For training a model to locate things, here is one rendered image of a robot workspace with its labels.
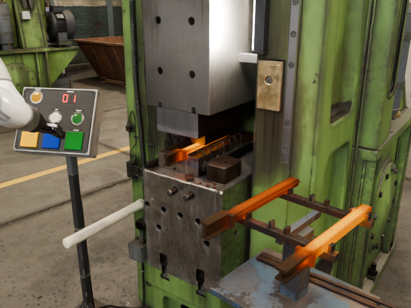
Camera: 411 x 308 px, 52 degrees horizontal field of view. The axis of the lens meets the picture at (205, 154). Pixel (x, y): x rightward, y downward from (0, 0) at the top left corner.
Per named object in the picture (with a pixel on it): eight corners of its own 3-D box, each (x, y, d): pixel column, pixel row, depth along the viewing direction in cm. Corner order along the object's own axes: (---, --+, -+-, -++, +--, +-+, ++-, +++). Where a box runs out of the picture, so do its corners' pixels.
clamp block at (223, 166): (225, 184, 154) (225, 168, 152) (205, 179, 158) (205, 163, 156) (241, 175, 163) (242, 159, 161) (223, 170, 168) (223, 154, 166)
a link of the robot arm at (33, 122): (29, 129, 134) (39, 133, 139) (33, 101, 135) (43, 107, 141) (3, 128, 135) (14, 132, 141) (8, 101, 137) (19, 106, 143)
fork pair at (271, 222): (286, 236, 105) (287, 228, 104) (267, 228, 108) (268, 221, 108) (329, 205, 121) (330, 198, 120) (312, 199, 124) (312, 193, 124)
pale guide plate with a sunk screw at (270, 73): (278, 112, 146) (281, 62, 141) (255, 108, 151) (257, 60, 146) (281, 110, 148) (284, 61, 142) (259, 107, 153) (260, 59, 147)
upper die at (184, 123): (197, 139, 155) (197, 113, 152) (156, 130, 166) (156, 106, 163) (254, 115, 188) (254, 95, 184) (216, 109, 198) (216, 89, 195)
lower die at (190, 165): (198, 177, 160) (198, 156, 158) (158, 166, 171) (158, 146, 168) (252, 148, 193) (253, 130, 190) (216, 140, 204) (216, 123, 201)
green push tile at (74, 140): (80, 150, 171) (83, 131, 173) (64, 149, 172) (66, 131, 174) (82, 151, 173) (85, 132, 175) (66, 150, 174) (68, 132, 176)
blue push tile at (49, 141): (57, 148, 173) (60, 131, 174) (41, 147, 174) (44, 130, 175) (59, 149, 175) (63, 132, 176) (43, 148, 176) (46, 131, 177)
